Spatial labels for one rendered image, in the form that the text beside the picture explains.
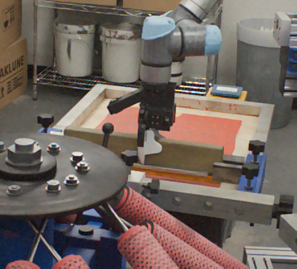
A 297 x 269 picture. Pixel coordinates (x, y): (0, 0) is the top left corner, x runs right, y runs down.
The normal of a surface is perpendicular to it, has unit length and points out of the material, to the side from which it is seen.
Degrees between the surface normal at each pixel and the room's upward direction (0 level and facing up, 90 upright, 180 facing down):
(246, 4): 90
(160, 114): 90
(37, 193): 0
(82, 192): 0
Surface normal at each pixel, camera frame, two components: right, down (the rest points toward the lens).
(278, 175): 0.06, -0.94
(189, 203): -0.22, 0.32
